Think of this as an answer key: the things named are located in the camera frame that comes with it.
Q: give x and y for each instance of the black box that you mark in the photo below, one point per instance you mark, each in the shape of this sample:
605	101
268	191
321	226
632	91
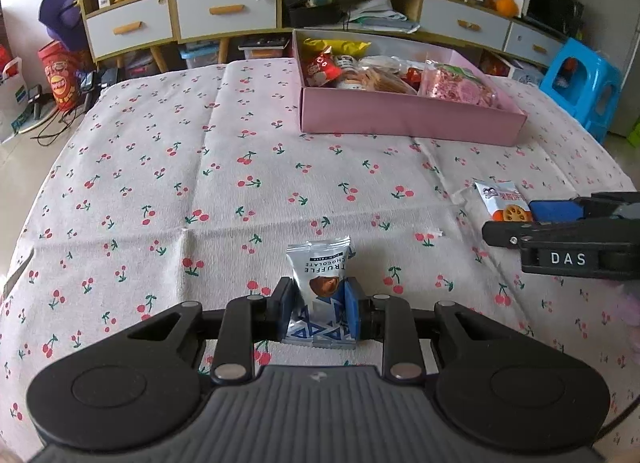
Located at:
312	5

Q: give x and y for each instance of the red toy box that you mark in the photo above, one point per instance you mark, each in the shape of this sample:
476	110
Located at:
495	63

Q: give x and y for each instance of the small white orange packet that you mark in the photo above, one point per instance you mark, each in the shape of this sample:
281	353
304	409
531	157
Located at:
500	198

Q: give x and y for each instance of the black microwave oven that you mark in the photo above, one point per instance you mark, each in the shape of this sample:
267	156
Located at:
552	5

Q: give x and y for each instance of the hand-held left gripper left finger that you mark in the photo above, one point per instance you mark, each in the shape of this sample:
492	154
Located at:
282	308

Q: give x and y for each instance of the wooden cabinet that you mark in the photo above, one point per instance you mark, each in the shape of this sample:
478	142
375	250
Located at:
412	10

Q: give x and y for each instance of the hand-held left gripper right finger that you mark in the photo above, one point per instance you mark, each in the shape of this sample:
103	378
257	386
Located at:
355	308

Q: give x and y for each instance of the orange fruit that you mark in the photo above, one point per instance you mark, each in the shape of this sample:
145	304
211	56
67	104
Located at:
506	5

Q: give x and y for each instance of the blue plastic stool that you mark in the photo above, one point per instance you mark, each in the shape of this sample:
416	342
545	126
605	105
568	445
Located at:
580	88

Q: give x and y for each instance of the black hand-held device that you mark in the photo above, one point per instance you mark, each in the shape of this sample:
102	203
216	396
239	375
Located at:
97	80

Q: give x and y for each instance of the pink cardboard box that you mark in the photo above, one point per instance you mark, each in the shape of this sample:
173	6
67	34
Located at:
400	115

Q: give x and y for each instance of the white cartoon print box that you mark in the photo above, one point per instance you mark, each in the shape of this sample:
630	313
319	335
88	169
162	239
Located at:
527	74

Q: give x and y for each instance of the purple bag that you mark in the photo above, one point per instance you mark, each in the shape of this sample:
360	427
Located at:
62	13

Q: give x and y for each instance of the cherry print tablecloth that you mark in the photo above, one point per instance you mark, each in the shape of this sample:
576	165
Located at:
150	168

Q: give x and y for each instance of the white paper bag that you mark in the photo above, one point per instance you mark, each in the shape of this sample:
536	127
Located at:
12	98

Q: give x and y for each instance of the clear storage bin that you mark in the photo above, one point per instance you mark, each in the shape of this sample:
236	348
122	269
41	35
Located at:
265	49

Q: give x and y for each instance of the pile of white bags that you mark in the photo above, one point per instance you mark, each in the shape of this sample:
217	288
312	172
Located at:
382	15

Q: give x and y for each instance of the red snack packet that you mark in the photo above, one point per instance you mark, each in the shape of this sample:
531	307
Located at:
320	70

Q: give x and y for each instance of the silver blue chocolate packet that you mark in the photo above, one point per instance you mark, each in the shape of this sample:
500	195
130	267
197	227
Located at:
320	268

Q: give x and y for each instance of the clear bin with blue lid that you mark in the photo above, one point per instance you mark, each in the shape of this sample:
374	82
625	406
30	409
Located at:
200	55

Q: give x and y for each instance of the yellow snack packet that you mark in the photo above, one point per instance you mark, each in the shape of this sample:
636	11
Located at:
340	46

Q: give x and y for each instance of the red printed bag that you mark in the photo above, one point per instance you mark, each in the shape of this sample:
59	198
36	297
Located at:
60	75

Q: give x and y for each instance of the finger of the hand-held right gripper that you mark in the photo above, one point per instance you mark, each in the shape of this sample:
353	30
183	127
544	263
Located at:
552	211
550	233

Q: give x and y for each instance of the orange snack packet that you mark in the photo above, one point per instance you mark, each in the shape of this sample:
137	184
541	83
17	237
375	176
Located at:
380	80

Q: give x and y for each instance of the white cabinet drawer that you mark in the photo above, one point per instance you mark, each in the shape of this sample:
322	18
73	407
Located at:
127	25
225	13
465	23
532	45

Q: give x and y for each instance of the clear pink cracker packet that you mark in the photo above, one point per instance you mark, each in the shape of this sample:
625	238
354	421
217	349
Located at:
455	85

